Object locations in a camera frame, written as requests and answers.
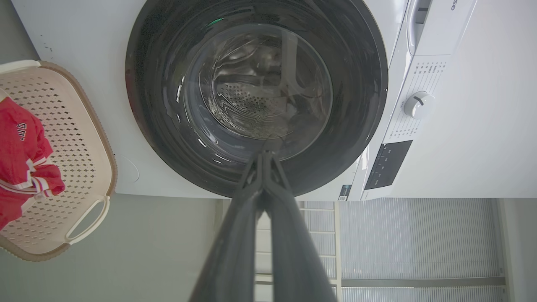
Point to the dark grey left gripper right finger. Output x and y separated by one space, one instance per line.
293 251

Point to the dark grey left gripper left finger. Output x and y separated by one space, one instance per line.
235 247

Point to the black round washer door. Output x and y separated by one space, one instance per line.
256 90

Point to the black washing machine display panel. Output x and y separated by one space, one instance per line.
388 164

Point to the white front-load washing machine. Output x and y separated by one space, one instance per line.
461 126

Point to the white slatted window blind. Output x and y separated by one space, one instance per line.
419 247

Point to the beige perforated laundry basket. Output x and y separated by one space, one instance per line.
71 159

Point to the white program dial knob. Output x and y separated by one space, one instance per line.
418 104

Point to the red garment with white stripes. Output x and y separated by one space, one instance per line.
23 161

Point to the white detergent drawer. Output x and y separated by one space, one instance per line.
436 23

